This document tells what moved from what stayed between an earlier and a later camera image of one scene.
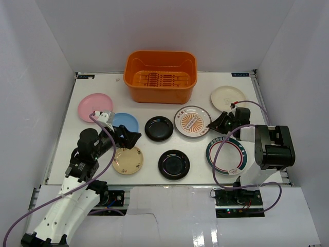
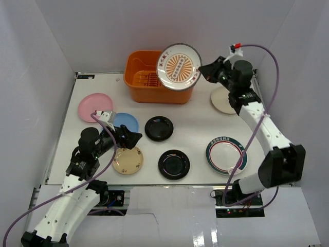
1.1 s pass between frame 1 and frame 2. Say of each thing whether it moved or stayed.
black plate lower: stayed
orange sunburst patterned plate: moved
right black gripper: moved
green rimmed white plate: stayed
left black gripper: stayed
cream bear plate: stayed
